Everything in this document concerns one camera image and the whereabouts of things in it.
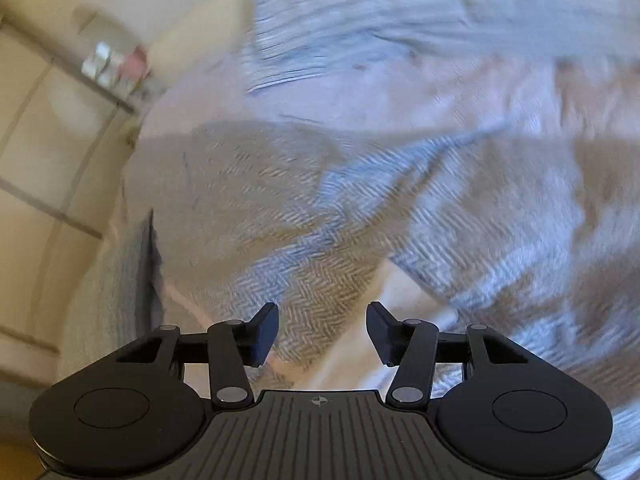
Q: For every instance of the cream padded headboard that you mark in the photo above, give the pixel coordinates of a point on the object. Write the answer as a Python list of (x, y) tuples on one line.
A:
[(211, 29)]

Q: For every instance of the pink bed sheet duvet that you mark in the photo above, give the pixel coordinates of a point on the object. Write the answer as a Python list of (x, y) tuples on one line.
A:
[(430, 97)]

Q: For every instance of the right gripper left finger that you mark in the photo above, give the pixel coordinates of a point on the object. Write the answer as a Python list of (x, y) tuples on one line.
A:
[(233, 346)]

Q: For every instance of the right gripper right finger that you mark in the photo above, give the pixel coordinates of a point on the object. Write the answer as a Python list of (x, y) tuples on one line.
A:
[(410, 346)]

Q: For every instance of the cream wardrobe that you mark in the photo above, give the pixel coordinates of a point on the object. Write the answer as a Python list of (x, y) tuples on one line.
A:
[(63, 146)]

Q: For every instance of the grey herringbone blanket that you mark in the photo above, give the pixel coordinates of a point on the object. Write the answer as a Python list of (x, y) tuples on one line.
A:
[(536, 237)]

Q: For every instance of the large blue striped pillow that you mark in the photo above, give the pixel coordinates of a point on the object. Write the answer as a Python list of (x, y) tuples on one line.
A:
[(298, 39)]

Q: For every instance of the small grey checked pillow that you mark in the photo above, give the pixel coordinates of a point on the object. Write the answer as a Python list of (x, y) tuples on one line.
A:
[(113, 303)]

